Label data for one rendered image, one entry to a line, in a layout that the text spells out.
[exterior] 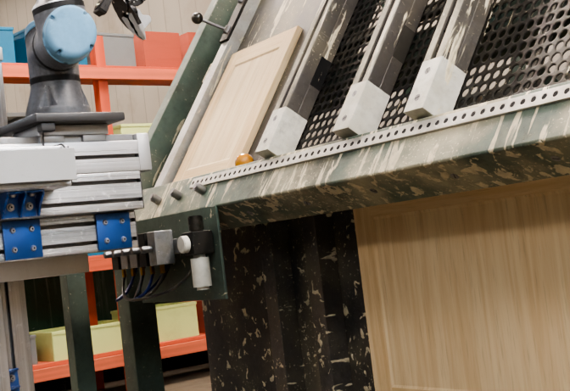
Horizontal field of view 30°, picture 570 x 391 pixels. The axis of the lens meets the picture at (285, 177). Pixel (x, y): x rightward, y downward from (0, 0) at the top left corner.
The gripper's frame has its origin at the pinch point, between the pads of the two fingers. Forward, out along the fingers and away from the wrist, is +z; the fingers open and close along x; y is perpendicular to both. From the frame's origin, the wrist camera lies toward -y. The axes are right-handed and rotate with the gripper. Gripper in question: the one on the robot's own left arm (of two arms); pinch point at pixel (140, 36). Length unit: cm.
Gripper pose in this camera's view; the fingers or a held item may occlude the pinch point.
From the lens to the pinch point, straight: 323.4
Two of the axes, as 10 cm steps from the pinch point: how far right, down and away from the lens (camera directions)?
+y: 6.5, -5.1, 5.6
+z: 4.8, 8.5, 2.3
